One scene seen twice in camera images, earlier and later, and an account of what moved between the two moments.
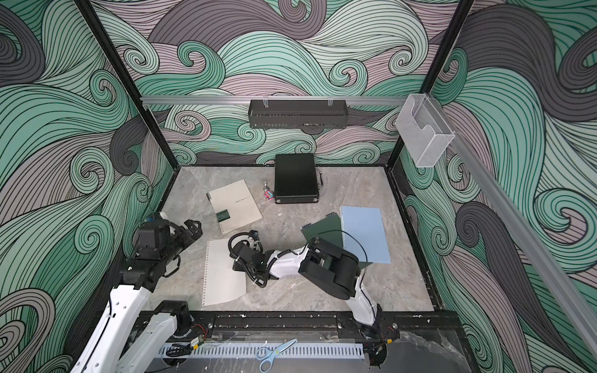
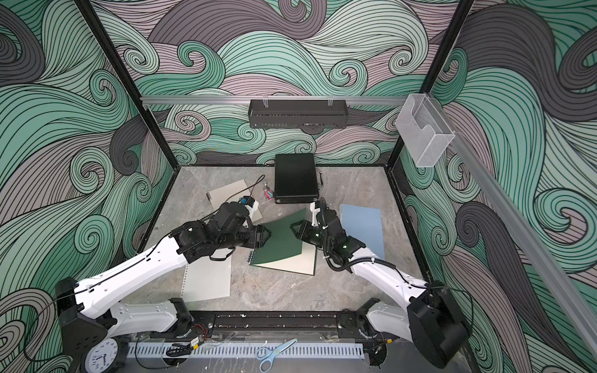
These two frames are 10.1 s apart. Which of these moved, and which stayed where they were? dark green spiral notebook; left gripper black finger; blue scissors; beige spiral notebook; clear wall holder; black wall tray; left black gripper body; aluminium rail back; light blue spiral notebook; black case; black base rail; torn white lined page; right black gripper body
Moved: torn white lined page; left gripper black finger; left black gripper body; right black gripper body; dark green spiral notebook
Stayed: black base rail; light blue spiral notebook; blue scissors; aluminium rail back; beige spiral notebook; clear wall holder; black wall tray; black case
